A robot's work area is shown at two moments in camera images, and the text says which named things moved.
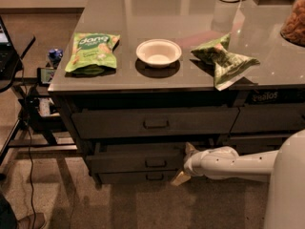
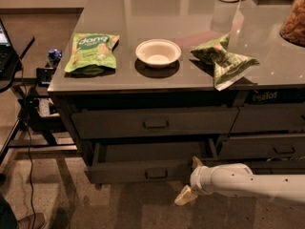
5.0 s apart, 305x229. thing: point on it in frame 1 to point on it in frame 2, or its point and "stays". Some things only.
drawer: [269, 118] stays
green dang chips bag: [93, 54] stays
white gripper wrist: [208, 163] to [197, 179]
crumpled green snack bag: [229, 65] stays
